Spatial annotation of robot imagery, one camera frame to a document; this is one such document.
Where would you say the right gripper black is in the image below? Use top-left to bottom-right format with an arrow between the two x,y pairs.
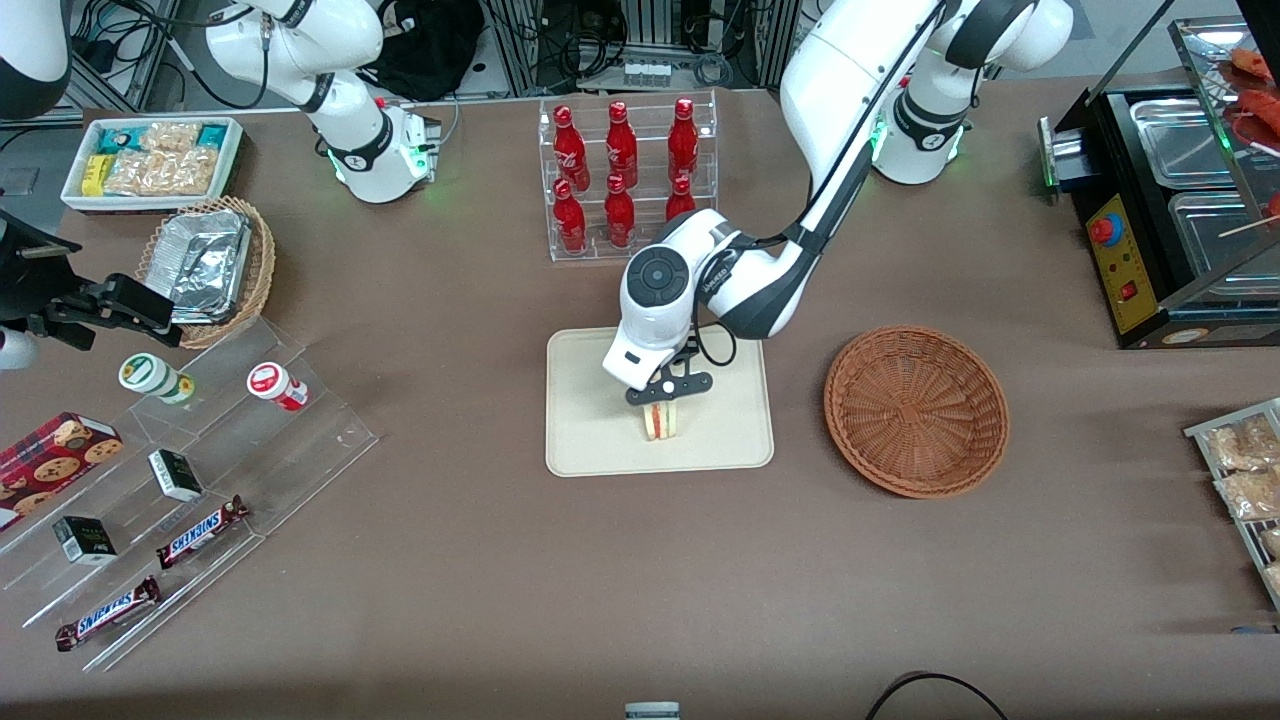
0,208 -> 187,351

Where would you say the beige rectangular tray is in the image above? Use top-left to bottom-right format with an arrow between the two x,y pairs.
545,320 -> 776,479

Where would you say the light wicker basket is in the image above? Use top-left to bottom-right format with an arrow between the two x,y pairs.
134,195 -> 278,351

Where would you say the brown wicker basket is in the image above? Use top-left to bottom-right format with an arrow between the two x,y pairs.
823,325 -> 1011,500

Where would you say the green lid white jar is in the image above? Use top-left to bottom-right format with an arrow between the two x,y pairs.
118,352 -> 197,407

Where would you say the silver foil container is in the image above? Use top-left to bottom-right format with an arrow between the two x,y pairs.
158,209 -> 254,327

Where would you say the white snack bin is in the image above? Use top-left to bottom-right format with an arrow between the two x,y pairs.
60,116 -> 246,216

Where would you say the red cookie box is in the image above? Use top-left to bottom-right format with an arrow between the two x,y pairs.
0,411 -> 126,532

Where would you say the large clear cracker bag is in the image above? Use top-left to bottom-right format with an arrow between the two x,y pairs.
102,147 -> 220,198

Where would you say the clear acrylic bottle rack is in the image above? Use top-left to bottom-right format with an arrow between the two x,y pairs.
538,89 -> 719,264

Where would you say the small black box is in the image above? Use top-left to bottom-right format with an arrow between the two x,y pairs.
147,448 -> 205,504
51,514 -> 119,567

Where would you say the red lid white jar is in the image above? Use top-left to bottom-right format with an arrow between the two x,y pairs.
246,361 -> 310,413

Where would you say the small clear cracker bag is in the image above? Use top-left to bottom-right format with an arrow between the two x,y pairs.
139,121 -> 202,154

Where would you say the Snickers chocolate bar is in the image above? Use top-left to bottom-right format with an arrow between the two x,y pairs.
155,494 -> 252,571
54,574 -> 163,653

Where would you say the clear acrylic stepped display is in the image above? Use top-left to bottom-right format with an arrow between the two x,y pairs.
0,317 -> 380,674

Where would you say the black bag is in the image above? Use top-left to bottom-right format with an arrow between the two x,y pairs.
362,0 -> 487,103

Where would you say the black food warmer machine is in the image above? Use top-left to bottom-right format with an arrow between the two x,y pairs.
1038,0 -> 1280,351

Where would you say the steel pan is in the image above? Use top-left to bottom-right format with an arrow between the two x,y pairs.
1128,97 -> 1243,191
1167,189 -> 1280,283

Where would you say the wooden skewer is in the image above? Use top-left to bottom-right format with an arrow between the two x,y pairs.
1218,195 -> 1280,239

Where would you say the red sausage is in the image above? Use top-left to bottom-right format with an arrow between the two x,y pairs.
1228,46 -> 1280,89
1233,88 -> 1280,143

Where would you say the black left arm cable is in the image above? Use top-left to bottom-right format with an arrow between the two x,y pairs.
696,0 -> 953,368

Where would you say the aluminium equipment frame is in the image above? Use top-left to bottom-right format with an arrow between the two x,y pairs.
480,0 -> 806,98

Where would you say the black cable loop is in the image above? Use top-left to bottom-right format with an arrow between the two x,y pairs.
864,671 -> 1011,720

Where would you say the metal wire rack tray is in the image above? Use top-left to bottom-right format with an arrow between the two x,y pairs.
1184,397 -> 1280,612

